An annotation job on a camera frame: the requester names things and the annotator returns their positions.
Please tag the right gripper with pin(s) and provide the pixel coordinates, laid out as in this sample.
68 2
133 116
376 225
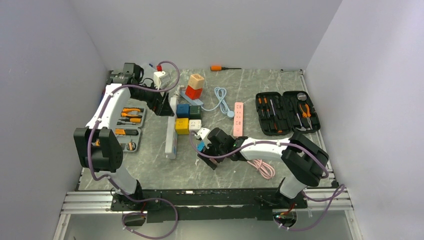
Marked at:
209 151

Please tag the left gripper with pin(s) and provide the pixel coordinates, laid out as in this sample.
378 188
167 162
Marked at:
162 106

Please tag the light blue plug adapter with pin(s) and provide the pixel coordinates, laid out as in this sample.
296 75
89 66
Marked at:
201 146

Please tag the blue cube socket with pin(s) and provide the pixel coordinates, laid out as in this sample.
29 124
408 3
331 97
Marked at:
183 111

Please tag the yellow cube socket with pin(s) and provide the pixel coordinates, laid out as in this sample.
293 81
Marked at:
182 126

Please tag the white power strip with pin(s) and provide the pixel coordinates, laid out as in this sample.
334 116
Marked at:
170 149

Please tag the dark green cube socket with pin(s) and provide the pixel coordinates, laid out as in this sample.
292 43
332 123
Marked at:
195 112

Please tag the red cube socket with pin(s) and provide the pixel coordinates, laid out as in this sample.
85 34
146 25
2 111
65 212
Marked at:
192 93

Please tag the white cube socket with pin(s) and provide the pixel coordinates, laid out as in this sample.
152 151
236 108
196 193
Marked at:
194 125

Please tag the grey tool tray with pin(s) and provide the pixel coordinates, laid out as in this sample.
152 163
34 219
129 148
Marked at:
128 129

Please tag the beige cube socket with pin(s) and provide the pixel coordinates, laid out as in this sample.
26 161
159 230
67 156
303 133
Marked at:
196 81

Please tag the pink power strip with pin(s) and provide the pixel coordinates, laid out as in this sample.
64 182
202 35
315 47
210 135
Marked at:
265 170

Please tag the black tool case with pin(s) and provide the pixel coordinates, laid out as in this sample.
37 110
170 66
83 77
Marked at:
283 113

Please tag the pink cube socket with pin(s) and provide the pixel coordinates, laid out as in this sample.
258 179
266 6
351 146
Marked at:
213 162

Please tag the clear plastic organizer box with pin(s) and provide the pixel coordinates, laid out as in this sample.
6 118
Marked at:
147 69

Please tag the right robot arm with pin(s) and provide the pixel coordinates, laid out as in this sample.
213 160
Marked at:
305 160

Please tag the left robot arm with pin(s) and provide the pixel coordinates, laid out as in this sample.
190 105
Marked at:
97 146

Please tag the blue red pen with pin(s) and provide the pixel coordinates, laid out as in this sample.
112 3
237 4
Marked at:
101 96

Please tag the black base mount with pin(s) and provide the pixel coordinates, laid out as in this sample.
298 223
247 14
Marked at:
209 204

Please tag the orange handled screwdriver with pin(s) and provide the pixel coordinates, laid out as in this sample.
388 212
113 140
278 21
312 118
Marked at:
218 68

